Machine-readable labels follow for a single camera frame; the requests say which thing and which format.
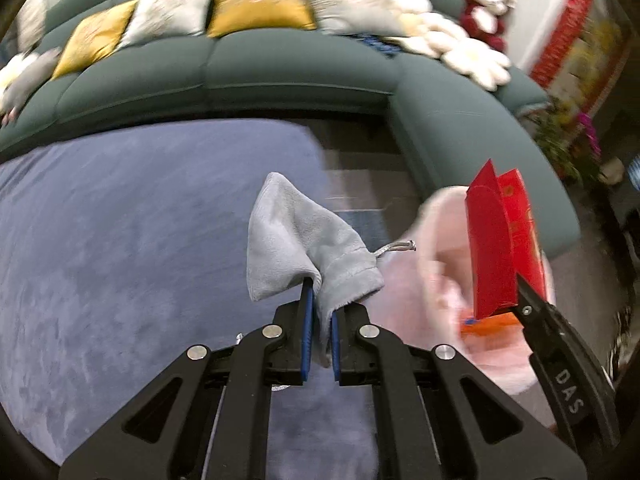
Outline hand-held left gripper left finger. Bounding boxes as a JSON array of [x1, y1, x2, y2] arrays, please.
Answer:
[[59, 280, 316, 480]]

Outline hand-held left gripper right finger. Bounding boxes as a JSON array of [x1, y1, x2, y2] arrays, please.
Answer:
[[330, 302, 588, 480]]

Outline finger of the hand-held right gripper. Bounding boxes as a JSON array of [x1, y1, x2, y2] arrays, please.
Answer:
[[515, 272, 621, 448]]

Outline grey drawstring pouch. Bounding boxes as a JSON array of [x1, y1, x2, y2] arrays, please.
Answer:
[[247, 172, 417, 368]]

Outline orange plastic wrapper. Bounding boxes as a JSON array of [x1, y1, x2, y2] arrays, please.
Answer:
[[460, 312, 523, 346]]

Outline white plastic bin bag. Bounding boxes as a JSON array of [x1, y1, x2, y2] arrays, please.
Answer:
[[414, 185, 557, 397]]

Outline red paper envelope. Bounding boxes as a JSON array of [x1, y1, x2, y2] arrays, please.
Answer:
[[465, 159, 548, 321]]

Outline potted green plant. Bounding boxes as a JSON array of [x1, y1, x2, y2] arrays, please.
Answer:
[[532, 100, 603, 181]]

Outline green sofa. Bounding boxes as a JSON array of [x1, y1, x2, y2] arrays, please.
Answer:
[[0, 0, 581, 261]]

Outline blue patterned cloth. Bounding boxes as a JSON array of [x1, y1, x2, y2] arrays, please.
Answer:
[[352, 32, 401, 58]]

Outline white flower cushion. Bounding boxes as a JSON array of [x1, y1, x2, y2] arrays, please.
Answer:
[[0, 52, 38, 91], [380, 0, 468, 56], [440, 40, 512, 92]]

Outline grey floral pillow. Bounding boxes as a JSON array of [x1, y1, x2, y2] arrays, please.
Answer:
[[305, 0, 406, 38], [120, 0, 218, 48]]

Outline yellow embroidered pillow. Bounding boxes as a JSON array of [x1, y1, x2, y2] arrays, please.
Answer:
[[206, 0, 317, 38], [51, 0, 138, 81]]

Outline red and white plush toy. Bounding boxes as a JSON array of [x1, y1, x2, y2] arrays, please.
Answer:
[[459, 0, 516, 53]]

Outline grey mouse plush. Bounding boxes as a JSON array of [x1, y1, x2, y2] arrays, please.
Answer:
[[0, 49, 62, 126]]

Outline white knitted pillow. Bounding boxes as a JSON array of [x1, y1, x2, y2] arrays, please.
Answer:
[[17, 0, 48, 51]]

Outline red wall poster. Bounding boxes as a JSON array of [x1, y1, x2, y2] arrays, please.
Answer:
[[530, 0, 631, 116]]

